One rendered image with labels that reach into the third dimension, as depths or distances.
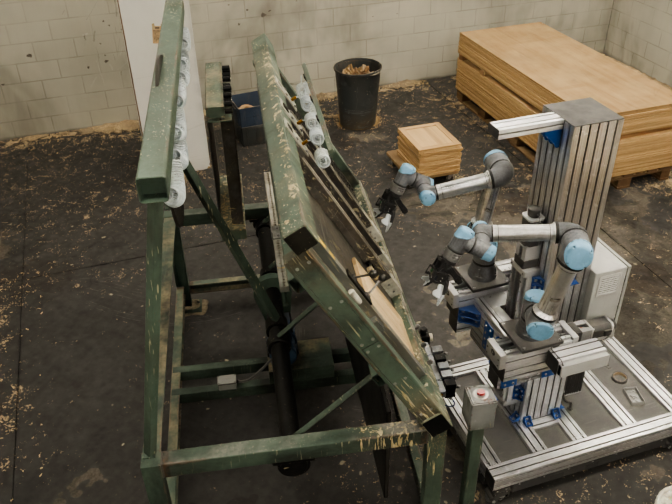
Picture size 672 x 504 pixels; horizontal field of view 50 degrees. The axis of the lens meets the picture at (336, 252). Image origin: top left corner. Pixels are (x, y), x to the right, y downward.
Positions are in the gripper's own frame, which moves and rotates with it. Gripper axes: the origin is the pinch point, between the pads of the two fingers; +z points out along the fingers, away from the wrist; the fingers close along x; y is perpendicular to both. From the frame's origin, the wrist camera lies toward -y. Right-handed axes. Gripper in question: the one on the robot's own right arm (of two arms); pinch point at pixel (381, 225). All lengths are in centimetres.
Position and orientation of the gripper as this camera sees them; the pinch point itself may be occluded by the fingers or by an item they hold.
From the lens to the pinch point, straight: 376.4
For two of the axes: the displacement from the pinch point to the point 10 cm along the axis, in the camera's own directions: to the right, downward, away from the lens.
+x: 3.1, 5.3, -7.9
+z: -4.2, 8.2, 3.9
